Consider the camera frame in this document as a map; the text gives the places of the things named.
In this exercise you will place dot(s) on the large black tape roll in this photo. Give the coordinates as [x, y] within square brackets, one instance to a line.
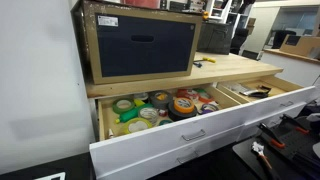
[176, 116]

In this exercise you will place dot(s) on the small dark blue tool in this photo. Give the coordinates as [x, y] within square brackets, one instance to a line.
[198, 64]

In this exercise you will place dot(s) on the red white tape roll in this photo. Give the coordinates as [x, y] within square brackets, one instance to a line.
[188, 94]

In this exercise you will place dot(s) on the black perforated board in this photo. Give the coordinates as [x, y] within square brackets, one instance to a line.
[293, 146]

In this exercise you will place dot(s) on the black orange spring clamp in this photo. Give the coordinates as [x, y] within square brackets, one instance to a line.
[295, 122]
[271, 135]

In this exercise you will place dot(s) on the clear tape roll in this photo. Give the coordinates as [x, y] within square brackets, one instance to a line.
[149, 113]

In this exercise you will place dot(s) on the dark fabric storage bin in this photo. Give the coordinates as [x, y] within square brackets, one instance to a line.
[150, 56]

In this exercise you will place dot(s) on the white counter wooden top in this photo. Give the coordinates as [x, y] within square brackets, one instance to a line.
[290, 68]

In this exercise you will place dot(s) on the white drawer with spring clamp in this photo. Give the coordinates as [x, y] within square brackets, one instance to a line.
[266, 111]

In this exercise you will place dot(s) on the small yellow-green object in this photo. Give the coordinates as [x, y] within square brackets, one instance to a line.
[138, 102]

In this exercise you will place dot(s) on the white label sticker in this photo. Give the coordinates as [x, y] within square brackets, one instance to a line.
[107, 20]

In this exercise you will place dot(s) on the white shelf unit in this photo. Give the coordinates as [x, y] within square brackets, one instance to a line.
[233, 16]

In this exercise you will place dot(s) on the purple tape roll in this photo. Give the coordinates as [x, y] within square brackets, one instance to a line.
[204, 110]

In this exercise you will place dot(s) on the small yellow object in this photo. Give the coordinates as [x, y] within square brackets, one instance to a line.
[205, 15]

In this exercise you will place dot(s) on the black equipment pile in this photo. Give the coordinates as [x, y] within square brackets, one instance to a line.
[181, 5]

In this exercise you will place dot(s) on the white glue tube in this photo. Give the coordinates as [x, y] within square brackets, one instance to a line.
[111, 134]

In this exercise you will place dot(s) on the white wooden drawer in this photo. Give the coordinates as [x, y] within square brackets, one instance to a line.
[256, 129]

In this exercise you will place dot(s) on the dark grey fabric bin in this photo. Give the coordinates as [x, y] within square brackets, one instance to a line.
[215, 38]

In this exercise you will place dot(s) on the white flat object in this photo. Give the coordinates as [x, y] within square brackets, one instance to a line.
[50, 176]

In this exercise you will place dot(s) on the teal tape roll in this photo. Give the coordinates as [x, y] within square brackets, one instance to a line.
[165, 122]

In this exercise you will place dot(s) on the green bottle yellow cap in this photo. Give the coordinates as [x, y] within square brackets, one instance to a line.
[131, 115]

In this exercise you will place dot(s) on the small green tape roll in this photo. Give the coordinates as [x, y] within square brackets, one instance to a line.
[200, 90]

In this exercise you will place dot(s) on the black office chair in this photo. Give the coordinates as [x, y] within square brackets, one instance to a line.
[239, 38]
[283, 38]

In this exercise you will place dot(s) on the white drawer with tape rolls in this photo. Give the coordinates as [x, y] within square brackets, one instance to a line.
[150, 150]

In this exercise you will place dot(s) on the yellow-green tape roll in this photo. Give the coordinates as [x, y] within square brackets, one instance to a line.
[146, 122]

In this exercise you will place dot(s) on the small red object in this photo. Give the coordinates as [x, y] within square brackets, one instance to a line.
[163, 113]

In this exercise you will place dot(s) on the white black tape roll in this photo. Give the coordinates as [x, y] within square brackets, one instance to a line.
[141, 96]

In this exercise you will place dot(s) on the small yellow tape roll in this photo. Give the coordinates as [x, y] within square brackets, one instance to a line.
[161, 96]

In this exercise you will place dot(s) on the large cardboard box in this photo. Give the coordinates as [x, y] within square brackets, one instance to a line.
[303, 46]

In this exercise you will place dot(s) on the small cardboard box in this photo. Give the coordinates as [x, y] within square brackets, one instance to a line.
[251, 24]

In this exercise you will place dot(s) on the grey duct tape roll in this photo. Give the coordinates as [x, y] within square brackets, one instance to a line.
[160, 103]

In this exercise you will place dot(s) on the red orange tape roll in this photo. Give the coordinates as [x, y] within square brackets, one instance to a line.
[206, 98]

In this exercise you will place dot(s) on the paper in plastic bag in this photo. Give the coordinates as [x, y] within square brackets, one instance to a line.
[240, 88]

